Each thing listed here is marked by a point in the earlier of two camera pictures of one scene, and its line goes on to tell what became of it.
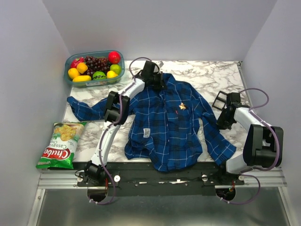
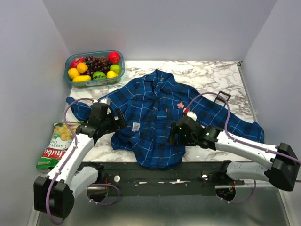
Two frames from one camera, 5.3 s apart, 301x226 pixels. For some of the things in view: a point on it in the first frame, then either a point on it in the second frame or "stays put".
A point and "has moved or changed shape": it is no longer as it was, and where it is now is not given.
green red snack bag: x=59 y=152 stays put
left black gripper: x=161 y=85 → x=121 y=122
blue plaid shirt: x=170 y=127 has moved or changed shape
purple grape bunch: x=97 y=64 stays put
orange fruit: x=82 y=67 stays put
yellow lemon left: x=73 y=72 stays put
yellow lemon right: x=111 y=74 stays put
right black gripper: x=221 y=124 → x=175 y=129
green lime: x=115 y=68 stays put
